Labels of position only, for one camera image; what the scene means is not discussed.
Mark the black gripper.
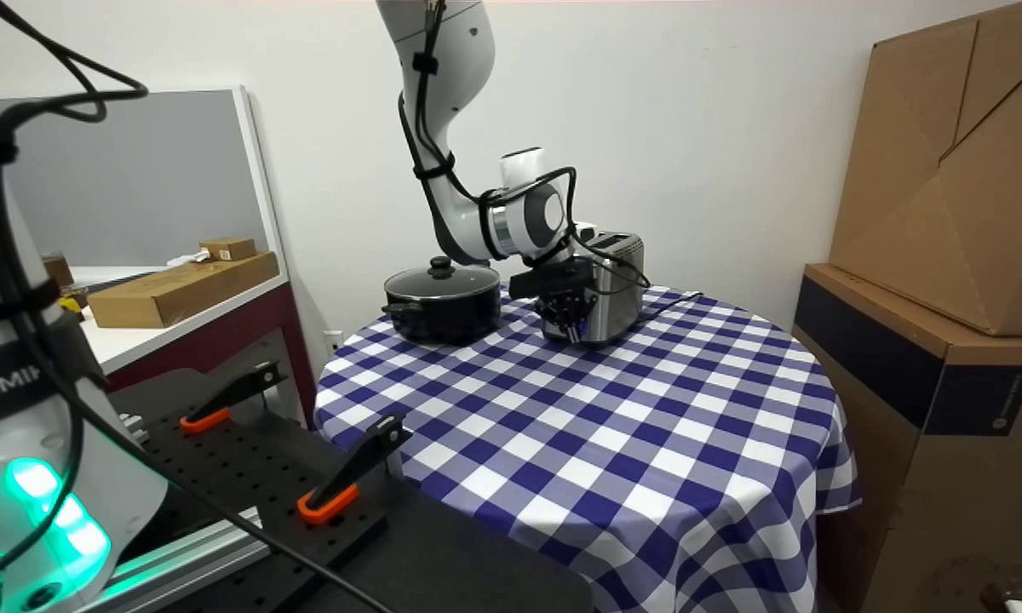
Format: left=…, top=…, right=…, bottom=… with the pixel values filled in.
left=507, top=254, right=595, bottom=343

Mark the silver two-slot toaster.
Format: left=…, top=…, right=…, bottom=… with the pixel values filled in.
left=538, top=227, right=650, bottom=348

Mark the black cooking pot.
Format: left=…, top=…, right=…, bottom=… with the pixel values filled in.
left=377, top=286, right=505, bottom=348

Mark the black pot lid with knob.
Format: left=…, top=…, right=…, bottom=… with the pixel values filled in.
left=381, top=252, right=505, bottom=306

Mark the blue white checkered tablecloth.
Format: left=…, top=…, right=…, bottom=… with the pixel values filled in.
left=311, top=277, right=862, bottom=613

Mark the small wooden block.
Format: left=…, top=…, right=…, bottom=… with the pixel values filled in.
left=198, top=235, right=263, bottom=266

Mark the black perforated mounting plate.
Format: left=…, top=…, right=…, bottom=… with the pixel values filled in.
left=104, top=367, right=421, bottom=613

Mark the flat cardboard box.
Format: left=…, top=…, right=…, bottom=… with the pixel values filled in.
left=85, top=250, right=283, bottom=329

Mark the cardboard box with black band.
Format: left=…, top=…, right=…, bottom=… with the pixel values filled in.
left=791, top=263, right=1022, bottom=613

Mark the white desk with red side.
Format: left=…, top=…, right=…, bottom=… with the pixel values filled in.
left=61, top=263, right=319, bottom=434

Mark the large plain cardboard box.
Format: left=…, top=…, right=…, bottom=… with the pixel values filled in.
left=826, top=0, right=1022, bottom=340

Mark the grey partition panel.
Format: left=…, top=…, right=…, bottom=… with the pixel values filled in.
left=0, top=84, right=311, bottom=343

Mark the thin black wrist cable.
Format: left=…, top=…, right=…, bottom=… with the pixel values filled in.
left=394, top=0, right=654, bottom=301

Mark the black clamp with orange handle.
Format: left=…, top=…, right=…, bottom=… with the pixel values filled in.
left=177, top=357, right=288, bottom=438
left=293, top=413, right=417, bottom=532

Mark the aluminium rail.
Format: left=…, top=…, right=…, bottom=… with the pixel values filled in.
left=79, top=503, right=273, bottom=613

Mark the black cable bundle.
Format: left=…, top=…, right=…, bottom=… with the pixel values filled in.
left=0, top=0, right=394, bottom=613

